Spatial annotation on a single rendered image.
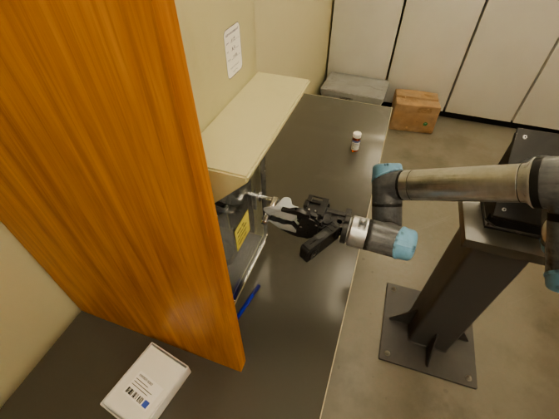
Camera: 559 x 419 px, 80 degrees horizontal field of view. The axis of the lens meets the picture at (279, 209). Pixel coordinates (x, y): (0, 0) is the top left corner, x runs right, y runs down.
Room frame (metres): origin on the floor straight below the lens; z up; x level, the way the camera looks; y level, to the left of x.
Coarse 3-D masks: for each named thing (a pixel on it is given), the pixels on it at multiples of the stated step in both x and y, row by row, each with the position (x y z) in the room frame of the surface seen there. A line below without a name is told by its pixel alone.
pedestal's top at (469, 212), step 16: (464, 208) 0.84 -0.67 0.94; (480, 208) 0.84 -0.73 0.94; (464, 224) 0.76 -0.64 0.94; (480, 224) 0.76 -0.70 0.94; (464, 240) 0.70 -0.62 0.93; (480, 240) 0.69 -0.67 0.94; (496, 240) 0.69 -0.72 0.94; (512, 240) 0.69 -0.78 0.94; (528, 240) 0.69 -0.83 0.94; (512, 256) 0.65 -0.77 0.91; (528, 256) 0.64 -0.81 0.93; (544, 256) 0.63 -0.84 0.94
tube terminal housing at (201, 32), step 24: (192, 0) 0.50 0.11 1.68; (216, 0) 0.56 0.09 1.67; (240, 0) 0.63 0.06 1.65; (192, 24) 0.49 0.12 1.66; (216, 24) 0.55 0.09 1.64; (240, 24) 0.63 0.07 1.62; (192, 48) 0.48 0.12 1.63; (216, 48) 0.54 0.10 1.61; (192, 72) 0.47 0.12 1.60; (216, 72) 0.53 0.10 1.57; (240, 72) 0.61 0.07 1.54; (216, 96) 0.52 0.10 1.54
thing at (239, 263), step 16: (256, 176) 0.62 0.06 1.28; (240, 192) 0.54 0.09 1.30; (256, 192) 0.61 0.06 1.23; (224, 208) 0.47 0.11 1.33; (240, 208) 0.53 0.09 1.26; (256, 208) 0.61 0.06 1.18; (224, 224) 0.46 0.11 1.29; (256, 224) 0.60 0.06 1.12; (224, 240) 0.45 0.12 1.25; (256, 240) 0.59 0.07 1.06; (240, 256) 0.50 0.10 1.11; (256, 256) 0.59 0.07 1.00; (240, 272) 0.49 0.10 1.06; (240, 288) 0.48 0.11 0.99
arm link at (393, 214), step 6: (372, 210) 0.60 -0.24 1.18; (378, 210) 0.58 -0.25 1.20; (384, 210) 0.58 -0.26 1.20; (390, 210) 0.57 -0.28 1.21; (396, 210) 0.58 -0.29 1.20; (372, 216) 0.59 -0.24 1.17; (378, 216) 0.57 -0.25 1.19; (384, 216) 0.57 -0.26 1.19; (390, 216) 0.57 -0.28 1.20; (396, 216) 0.57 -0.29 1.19; (396, 222) 0.56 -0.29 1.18
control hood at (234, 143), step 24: (264, 72) 0.68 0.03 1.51; (240, 96) 0.58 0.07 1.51; (264, 96) 0.58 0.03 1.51; (288, 96) 0.58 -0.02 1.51; (216, 120) 0.49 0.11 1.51; (240, 120) 0.49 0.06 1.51; (264, 120) 0.49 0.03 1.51; (216, 144) 0.43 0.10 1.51; (240, 144) 0.43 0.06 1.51; (264, 144) 0.43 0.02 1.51; (216, 168) 0.37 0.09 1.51; (240, 168) 0.37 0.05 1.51; (216, 192) 0.36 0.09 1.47
